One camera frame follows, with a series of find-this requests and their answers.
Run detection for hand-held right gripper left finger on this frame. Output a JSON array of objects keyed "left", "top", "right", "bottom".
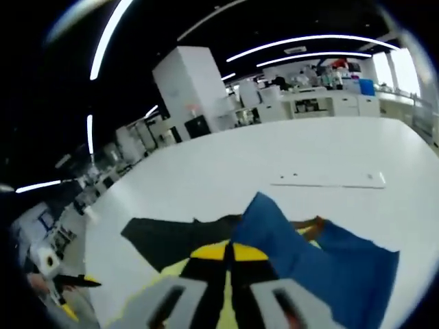
[{"left": 128, "top": 241, "right": 231, "bottom": 329}]

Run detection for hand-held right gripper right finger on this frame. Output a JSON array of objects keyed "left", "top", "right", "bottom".
[{"left": 229, "top": 241, "right": 332, "bottom": 329}]

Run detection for yellow blue black garment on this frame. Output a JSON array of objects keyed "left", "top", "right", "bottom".
[{"left": 102, "top": 191, "right": 401, "bottom": 329}]

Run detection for white template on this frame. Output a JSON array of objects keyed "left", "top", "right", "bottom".
[{"left": 270, "top": 171, "right": 387, "bottom": 189}]

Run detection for person's left hand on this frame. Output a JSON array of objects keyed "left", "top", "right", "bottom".
[{"left": 27, "top": 273, "right": 49, "bottom": 294}]

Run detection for black cabinet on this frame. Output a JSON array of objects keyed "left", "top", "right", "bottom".
[{"left": 185, "top": 115, "right": 211, "bottom": 139}]

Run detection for white shelving racks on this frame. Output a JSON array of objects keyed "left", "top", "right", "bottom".
[{"left": 115, "top": 121, "right": 162, "bottom": 162}]

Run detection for white tall cabinet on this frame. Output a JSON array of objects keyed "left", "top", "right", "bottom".
[{"left": 239, "top": 81, "right": 261, "bottom": 107}]

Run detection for white square pillar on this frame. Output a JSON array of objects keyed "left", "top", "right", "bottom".
[{"left": 152, "top": 46, "right": 229, "bottom": 138}]

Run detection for white counter unit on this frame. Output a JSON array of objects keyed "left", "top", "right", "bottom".
[{"left": 281, "top": 87, "right": 380, "bottom": 119}]

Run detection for grey metal rack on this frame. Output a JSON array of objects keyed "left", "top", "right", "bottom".
[{"left": 411, "top": 99, "right": 439, "bottom": 145}]

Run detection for grey ceiling rail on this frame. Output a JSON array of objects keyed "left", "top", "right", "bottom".
[{"left": 178, "top": 0, "right": 248, "bottom": 40}]

